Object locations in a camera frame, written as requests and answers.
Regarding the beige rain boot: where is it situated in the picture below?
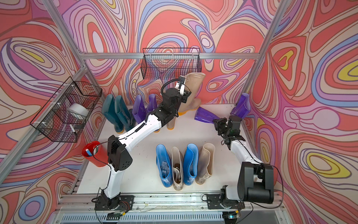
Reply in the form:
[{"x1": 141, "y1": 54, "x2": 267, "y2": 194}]
[
  {"x1": 166, "y1": 117, "x2": 176, "y2": 130},
  {"x1": 178, "y1": 72, "x2": 206, "y2": 116},
  {"x1": 195, "y1": 143, "x2": 215, "y2": 185},
  {"x1": 171, "y1": 147, "x2": 184, "y2": 191}
]

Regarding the purple rain boot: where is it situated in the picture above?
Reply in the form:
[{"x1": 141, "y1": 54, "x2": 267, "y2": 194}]
[
  {"x1": 194, "y1": 107, "x2": 219, "y2": 124},
  {"x1": 146, "y1": 94, "x2": 158, "y2": 113},
  {"x1": 230, "y1": 93, "x2": 251, "y2": 119},
  {"x1": 132, "y1": 95, "x2": 146, "y2": 124}
]

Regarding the teal rain boot yellow sole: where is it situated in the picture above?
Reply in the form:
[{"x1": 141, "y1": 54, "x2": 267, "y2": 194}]
[{"x1": 102, "y1": 94, "x2": 124, "y2": 133}]

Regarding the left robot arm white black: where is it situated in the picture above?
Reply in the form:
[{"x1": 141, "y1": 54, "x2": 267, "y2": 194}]
[{"x1": 101, "y1": 85, "x2": 191, "y2": 200}]

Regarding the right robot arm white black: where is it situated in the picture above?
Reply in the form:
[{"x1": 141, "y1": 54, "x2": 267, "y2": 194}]
[{"x1": 213, "y1": 115, "x2": 280, "y2": 209}]

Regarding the blue rain boot right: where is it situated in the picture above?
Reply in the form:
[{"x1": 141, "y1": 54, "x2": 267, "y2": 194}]
[{"x1": 183, "y1": 143, "x2": 199, "y2": 186}]

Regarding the blue rain boot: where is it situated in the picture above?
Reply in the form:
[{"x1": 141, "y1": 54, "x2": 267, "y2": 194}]
[
  {"x1": 183, "y1": 143, "x2": 199, "y2": 186},
  {"x1": 156, "y1": 144, "x2": 173, "y2": 188}
]

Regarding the blue rain boot left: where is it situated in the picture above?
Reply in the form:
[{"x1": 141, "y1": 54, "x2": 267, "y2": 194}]
[{"x1": 156, "y1": 144, "x2": 173, "y2": 188}]

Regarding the red round object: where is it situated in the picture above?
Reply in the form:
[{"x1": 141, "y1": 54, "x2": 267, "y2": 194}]
[{"x1": 82, "y1": 141, "x2": 108, "y2": 167}]

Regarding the grey tape roll in basket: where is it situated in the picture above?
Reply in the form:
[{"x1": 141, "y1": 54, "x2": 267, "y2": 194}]
[{"x1": 67, "y1": 103, "x2": 89, "y2": 119}]

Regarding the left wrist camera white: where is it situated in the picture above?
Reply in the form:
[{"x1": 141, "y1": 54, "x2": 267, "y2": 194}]
[{"x1": 175, "y1": 76, "x2": 186, "y2": 96}]

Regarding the black wire basket back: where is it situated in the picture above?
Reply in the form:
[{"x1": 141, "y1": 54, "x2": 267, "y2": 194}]
[{"x1": 140, "y1": 47, "x2": 202, "y2": 81}]

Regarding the black wire basket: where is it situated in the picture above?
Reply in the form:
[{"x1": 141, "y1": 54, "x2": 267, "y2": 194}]
[
  {"x1": 30, "y1": 77, "x2": 102, "y2": 143},
  {"x1": 140, "y1": 47, "x2": 202, "y2": 81}
]

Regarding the black wire basket left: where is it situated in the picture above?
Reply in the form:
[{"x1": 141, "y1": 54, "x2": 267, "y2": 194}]
[{"x1": 30, "y1": 77, "x2": 102, "y2": 143}]

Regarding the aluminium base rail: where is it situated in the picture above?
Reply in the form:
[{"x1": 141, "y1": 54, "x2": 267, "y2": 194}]
[{"x1": 48, "y1": 191, "x2": 291, "y2": 224}]

